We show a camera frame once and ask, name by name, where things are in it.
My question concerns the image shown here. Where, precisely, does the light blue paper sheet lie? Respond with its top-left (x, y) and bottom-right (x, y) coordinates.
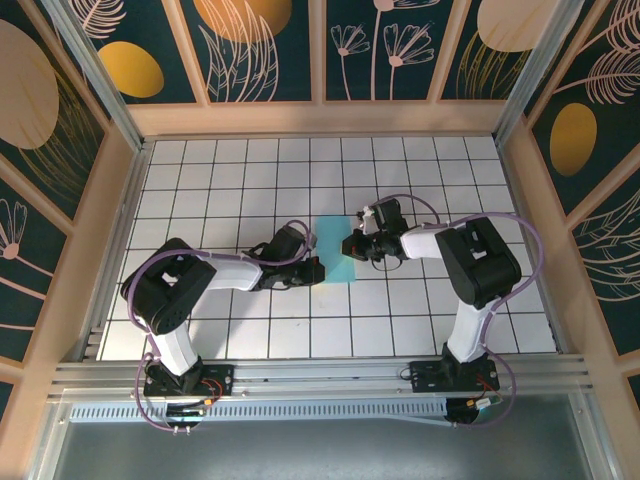
top-left (314, 214), bottom-right (358, 285)

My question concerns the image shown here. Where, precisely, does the grey metal sheet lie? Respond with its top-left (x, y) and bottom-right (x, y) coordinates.
top-left (29, 394), bottom-right (621, 480)

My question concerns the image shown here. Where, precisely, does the thin black gripper wire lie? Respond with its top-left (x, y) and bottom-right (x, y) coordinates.
top-left (372, 252), bottom-right (409, 273)

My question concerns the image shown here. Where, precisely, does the aluminium mounting rail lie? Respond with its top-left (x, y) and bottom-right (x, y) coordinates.
top-left (47, 353), bottom-right (596, 401)

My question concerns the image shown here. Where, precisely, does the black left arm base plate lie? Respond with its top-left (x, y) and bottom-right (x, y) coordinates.
top-left (143, 363), bottom-right (236, 400)

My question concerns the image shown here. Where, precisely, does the grey slotted cable duct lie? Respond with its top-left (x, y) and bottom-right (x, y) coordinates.
top-left (69, 397), bottom-right (451, 427)

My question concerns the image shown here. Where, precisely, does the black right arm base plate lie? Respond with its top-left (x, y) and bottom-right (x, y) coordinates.
top-left (408, 359), bottom-right (501, 396)

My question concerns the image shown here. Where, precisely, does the aluminium side rail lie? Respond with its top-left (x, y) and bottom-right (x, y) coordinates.
top-left (79, 141), bottom-right (151, 362)

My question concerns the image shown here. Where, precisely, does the aluminium corner post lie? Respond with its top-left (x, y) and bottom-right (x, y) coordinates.
top-left (42, 0), bottom-right (150, 151)
top-left (492, 0), bottom-right (586, 144)

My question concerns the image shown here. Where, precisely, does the black controller board with wires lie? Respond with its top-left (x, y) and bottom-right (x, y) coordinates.
top-left (444, 397), bottom-right (505, 427)
top-left (164, 399), bottom-right (209, 426)

